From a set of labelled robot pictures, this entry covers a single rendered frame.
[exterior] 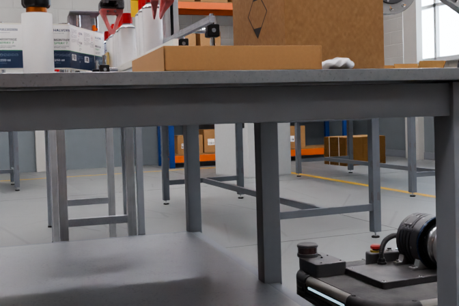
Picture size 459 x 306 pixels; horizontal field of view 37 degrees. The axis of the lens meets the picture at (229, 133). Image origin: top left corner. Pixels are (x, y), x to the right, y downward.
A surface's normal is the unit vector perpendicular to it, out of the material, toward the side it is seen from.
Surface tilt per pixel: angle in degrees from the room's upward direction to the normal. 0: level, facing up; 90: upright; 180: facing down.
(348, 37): 90
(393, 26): 90
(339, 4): 90
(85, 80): 90
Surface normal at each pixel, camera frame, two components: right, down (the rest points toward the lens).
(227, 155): -0.84, 0.04
